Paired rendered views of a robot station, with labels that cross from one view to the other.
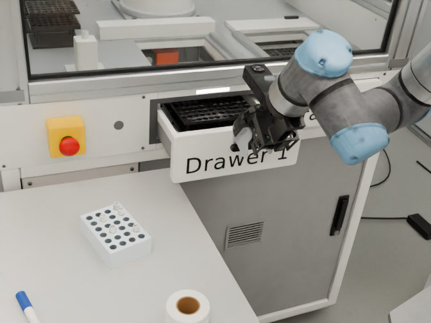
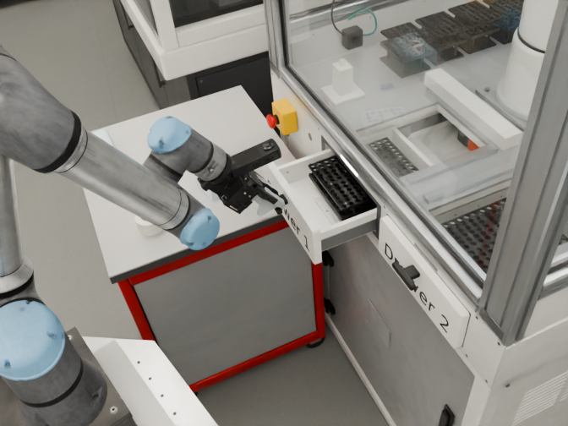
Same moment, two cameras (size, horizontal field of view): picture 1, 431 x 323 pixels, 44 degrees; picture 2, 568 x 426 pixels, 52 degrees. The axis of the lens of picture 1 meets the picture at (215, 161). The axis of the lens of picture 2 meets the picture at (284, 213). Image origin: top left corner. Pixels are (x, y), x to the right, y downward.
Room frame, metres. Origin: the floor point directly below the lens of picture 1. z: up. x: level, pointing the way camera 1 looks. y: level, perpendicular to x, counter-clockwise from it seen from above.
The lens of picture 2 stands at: (1.05, -1.02, 1.84)
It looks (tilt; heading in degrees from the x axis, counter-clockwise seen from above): 45 degrees down; 96
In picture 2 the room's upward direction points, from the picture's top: 6 degrees counter-clockwise
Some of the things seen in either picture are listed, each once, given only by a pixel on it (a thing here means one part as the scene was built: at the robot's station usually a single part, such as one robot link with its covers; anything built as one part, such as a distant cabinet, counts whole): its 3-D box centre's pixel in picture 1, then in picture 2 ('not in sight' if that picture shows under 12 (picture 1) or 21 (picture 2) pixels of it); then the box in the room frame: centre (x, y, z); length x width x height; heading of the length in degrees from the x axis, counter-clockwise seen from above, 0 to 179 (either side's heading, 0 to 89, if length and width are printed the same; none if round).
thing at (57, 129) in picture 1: (66, 137); (283, 117); (0.94, 0.31, 0.88); 0.07 x 0.05 x 0.07; 115
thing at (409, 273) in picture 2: not in sight; (408, 273); (1.20, -0.28, 0.91); 0.07 x 0.04 x 0.01; 115
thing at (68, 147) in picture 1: (68, 145); (272, 120); (0.91, 0.30, 0.88); 0.04 x 0.03 x 0.04; 115
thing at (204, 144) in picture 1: (238, 149); (290, 207); (0.96, -0.04, 0.87); 0.29 x 0.02 x 0.11; 115
